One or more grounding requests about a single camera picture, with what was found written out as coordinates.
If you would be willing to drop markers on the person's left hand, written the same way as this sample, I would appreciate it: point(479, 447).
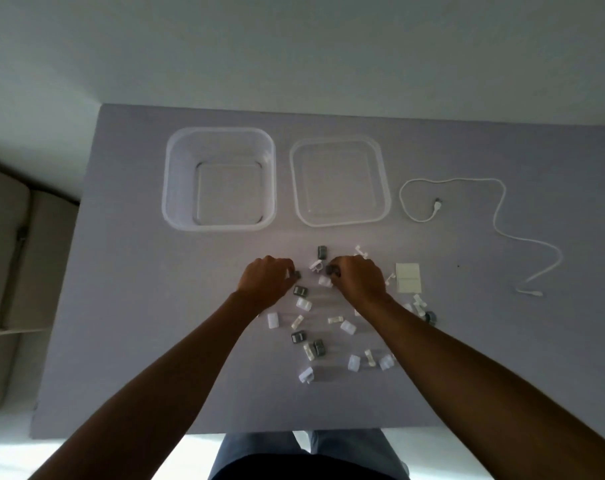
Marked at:
point(262, 283)

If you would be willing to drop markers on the person's right hand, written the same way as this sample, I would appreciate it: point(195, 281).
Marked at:
point(360, 283)

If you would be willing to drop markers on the person's right fingers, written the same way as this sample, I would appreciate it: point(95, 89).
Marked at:
point(336, 274)

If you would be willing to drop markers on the person's left fingers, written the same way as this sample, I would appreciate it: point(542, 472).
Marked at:
point(286, 270)

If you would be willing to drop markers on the person's right forearm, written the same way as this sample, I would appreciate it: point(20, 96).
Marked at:
point(462, 384)

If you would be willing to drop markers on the person's left forearm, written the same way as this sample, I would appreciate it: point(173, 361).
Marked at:
point(162, 384)

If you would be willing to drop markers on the scattered grey plastic clips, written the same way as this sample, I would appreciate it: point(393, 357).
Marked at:
point(322, 252)

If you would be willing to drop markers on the scattered white plastic clips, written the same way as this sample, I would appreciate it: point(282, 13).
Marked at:
point(304, 304)

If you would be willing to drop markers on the pale adhesive pad sheet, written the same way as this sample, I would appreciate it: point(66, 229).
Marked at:
point(408, 278)

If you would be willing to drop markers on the shallow clear plastic lid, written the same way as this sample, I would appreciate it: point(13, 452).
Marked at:
point(340, 182)

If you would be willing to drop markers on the deep clear plastic container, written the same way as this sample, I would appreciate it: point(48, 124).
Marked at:
point(222, 179)

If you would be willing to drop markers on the blue-grey trousers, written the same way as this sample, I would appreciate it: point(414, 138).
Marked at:
point(347, 444)

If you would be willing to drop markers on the dark shirt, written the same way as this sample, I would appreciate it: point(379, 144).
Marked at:
point(302, 469)

